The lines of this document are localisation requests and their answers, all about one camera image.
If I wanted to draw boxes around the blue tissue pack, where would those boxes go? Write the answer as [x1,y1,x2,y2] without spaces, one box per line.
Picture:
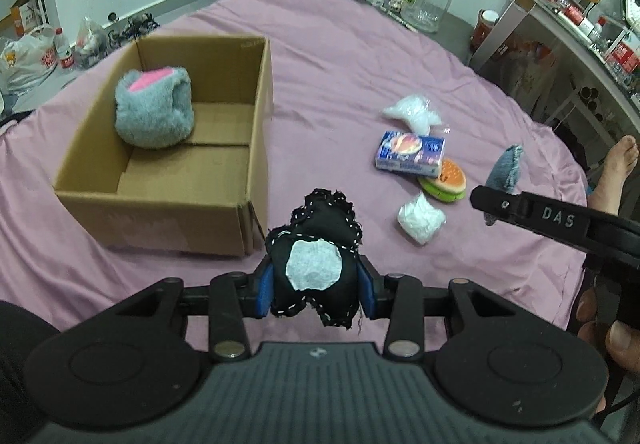
[374,131,445,178]

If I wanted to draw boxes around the person's right hand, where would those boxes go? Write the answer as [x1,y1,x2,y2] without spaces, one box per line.
[574,287,640,415]

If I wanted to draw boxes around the crumpled white tissue bag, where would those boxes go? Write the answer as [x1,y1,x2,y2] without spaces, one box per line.
[397,194,446,245]

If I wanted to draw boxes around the grey sneaker pair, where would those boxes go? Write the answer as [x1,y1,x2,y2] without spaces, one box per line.
[107,12,160,49]

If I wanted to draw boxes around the grey denim fabric heart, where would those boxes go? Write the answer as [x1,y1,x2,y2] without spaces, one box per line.
[485,144,523,194]

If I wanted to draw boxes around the white plastic shopping bag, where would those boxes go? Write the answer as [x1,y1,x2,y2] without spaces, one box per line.
[1,25,58,94]

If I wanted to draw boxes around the grey pink plush toy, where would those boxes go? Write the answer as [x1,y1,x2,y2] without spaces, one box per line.
[115,66,194,149]

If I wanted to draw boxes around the brown cardboard box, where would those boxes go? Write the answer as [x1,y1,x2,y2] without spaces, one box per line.
[54,35,272,257]

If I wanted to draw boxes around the clear bag white beads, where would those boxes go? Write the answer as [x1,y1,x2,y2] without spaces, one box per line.
[382,94,444,137]

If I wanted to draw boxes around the pink bed sheet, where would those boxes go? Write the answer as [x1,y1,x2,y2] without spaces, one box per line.
[1,0,586,329]

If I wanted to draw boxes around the white desk shelf unit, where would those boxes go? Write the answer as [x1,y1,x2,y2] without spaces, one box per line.
[469,0,639,145]

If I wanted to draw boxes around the small orange cardboard box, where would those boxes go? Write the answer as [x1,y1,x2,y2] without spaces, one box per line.
[11,0,39,37]

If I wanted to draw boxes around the bare foot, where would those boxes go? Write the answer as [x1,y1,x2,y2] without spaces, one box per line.
[587,135,639,216]

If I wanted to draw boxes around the clear bag of trash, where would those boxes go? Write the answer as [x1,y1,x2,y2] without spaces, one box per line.
[75,16,108,70]

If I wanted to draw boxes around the red label water bottle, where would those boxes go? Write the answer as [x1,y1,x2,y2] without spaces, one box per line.
[54,27,74,70]

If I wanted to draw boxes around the orange burger squishy toy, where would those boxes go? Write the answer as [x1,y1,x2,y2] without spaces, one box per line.
[418,158,466,204]

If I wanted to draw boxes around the red jar white lid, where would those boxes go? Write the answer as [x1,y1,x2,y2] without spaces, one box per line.
[470,9,500,52]

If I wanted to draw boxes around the black stitched fabric heart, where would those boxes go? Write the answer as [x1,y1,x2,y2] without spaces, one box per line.
[266,189,362,329]

